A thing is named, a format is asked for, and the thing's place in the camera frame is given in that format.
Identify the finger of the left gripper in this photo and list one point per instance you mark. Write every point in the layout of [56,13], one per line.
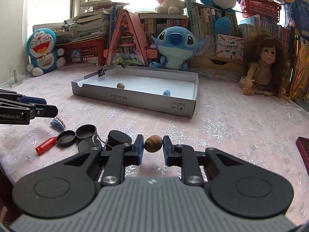
[43,110]
[32,100]

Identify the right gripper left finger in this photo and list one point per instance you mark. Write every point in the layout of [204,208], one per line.
[115,161]

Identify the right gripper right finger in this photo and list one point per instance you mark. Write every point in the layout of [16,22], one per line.
[187,159]

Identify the blue pink hair clip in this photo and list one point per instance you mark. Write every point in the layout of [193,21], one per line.
[58,123]

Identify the black round disc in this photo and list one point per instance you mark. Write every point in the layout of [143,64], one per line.
[87,144]

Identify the brown walnut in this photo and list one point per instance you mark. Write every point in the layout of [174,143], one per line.
[120,86]
[153,144]

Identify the red plastic cap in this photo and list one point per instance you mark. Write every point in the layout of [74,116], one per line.
[46,145]

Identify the black round lid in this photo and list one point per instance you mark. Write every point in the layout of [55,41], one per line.
[66,138]

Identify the black round container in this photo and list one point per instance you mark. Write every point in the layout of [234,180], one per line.
[85,131]

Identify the Doraemon plush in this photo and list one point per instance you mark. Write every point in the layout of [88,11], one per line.
[41,50]

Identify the white cardboard box tray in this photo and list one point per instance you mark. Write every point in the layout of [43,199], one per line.
[144,88]

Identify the light blue clip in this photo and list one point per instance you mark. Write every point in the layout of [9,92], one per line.
[166,93]

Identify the black binder clip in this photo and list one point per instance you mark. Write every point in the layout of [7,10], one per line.
[101,70]

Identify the brown walnut in tray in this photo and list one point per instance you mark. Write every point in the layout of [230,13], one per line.
[120,86]

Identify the red plastic crate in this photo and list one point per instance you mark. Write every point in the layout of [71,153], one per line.
[88,51]

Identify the wooden drawer organizer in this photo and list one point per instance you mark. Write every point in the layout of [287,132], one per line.
[217,63]

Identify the pink triangular miniature house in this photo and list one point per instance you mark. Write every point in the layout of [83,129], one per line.
[129,46]

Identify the blue Stitch plush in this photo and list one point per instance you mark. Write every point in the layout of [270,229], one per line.
[177,45]

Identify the brown haired doll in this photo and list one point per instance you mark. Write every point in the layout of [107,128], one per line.
[264,62]

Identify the dark red object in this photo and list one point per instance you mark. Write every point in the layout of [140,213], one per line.
[303,146]

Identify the label printer box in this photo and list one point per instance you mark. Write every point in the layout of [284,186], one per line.
[229,47]

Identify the red plastic basket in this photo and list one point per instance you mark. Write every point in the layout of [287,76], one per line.
[266,8]

